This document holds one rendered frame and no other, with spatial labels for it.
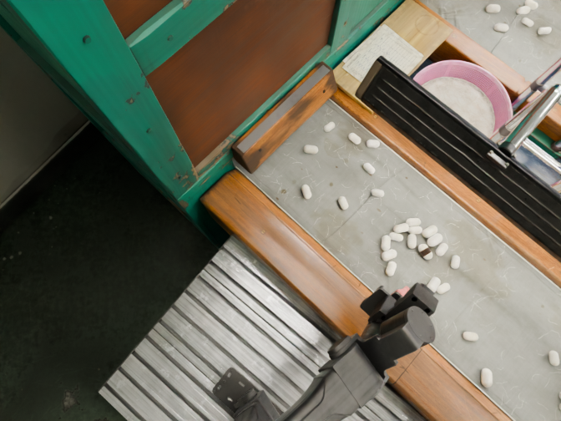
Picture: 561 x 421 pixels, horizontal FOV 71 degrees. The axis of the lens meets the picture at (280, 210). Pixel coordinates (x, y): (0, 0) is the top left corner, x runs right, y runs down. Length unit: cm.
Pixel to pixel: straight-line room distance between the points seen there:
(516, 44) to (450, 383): 89
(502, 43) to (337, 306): 84
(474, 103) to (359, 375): 80
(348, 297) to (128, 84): 61
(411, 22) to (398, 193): 46
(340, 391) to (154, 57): 50
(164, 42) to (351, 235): 61
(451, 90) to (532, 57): 25
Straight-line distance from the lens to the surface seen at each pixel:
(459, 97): 117
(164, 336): 102
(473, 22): 131
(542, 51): 134
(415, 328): 63
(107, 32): 47
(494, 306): 103
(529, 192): 69
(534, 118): 71
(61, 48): 45
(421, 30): 119
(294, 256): 90
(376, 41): 114
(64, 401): 186
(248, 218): 91
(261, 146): 89
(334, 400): 60
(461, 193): 102
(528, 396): 107
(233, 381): 98
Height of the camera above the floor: 165
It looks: 75 degrees down
